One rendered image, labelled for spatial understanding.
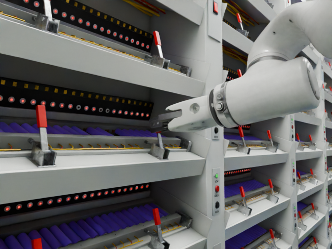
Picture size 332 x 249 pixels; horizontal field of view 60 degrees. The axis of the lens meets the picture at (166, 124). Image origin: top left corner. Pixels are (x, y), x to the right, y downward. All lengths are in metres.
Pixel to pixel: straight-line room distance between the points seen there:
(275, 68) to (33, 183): 0.40
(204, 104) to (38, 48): 0.28
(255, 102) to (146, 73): 0.23
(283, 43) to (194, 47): 0.33
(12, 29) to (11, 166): 0.18
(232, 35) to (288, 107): 0.53
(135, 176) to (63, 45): 0.27
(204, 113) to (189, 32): 0.37
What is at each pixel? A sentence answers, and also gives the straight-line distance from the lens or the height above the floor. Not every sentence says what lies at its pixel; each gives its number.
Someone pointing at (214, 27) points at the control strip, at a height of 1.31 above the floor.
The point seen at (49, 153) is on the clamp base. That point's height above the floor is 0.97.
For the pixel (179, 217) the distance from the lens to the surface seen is 0.79.
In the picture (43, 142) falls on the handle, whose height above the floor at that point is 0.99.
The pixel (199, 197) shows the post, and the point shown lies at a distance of 0.78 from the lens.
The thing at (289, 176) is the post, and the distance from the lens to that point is 1.41.
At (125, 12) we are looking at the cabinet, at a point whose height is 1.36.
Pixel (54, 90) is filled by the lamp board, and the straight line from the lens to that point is 0.64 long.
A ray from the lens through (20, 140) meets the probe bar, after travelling 0.50.
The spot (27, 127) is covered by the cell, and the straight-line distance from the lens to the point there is 0.58.
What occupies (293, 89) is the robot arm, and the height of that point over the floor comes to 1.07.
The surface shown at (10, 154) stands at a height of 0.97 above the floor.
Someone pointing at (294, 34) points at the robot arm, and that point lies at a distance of 0.52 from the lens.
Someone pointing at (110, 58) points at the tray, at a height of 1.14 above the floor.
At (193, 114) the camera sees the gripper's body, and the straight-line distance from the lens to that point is 0.53.
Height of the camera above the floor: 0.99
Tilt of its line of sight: 4 degrees up
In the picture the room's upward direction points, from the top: straight up
